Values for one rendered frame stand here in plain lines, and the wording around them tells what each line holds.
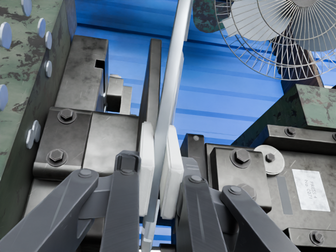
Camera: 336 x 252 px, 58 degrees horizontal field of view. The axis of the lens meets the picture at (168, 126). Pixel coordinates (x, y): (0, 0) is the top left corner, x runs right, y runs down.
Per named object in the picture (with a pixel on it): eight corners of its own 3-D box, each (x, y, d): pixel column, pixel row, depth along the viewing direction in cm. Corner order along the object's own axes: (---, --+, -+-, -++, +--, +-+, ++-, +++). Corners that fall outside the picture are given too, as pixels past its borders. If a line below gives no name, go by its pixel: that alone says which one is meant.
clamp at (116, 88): (98, 141, 55) (155, 146, 56) (110, 73, 64) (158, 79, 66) (99, 156, 60) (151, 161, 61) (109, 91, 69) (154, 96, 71)
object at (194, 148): (173, 246, 43) (211, 248, 43) (173, 128, 54) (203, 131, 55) (157, 266, 56) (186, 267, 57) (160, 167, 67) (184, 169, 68)
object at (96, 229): (78, 241, 41) (102, 243, 41) (99, 120, 52) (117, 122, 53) (85, 262, 54) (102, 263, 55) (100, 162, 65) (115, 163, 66)
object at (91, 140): (-8, 129, 24) (164, 146, 25) (38, 16, 31) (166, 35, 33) (45, 222, 44) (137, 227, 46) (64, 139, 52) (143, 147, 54)
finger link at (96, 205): (132, 225, 14) (65, 218, 13) (137, 173, 18) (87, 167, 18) (137, 196, 13) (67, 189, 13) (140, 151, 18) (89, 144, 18)
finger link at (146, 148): (146, 218, 16) (131, 216, 16) (147, 160, 22) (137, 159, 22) (154, 165, 15) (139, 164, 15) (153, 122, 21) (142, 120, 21)
